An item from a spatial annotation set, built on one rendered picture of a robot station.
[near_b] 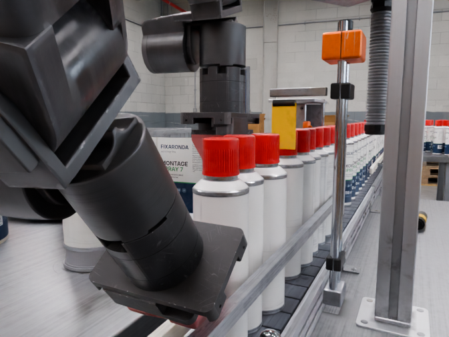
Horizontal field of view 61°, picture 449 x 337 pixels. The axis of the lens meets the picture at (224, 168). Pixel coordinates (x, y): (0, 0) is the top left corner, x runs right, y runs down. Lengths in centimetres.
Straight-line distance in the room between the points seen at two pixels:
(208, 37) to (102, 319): 34
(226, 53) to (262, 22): 805
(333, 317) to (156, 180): 42
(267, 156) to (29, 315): 32
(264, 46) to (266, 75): 60
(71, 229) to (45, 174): 43
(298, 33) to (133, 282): 810
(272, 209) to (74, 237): 30
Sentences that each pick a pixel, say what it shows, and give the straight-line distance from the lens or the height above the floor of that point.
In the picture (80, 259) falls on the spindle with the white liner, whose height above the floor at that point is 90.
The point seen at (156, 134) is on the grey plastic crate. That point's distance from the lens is 238.
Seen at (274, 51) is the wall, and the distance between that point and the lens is 829.
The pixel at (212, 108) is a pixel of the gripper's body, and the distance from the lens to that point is 46.
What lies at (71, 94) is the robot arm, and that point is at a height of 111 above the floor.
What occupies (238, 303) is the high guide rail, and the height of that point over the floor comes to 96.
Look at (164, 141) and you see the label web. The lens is 75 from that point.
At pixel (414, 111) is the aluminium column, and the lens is 52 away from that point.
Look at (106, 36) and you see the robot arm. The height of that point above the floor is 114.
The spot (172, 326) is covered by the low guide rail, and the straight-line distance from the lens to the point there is 38.
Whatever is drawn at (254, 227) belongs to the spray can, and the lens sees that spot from 39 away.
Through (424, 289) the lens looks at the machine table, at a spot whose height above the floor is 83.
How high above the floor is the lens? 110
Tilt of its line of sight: 8 degrees down
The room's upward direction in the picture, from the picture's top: straight up
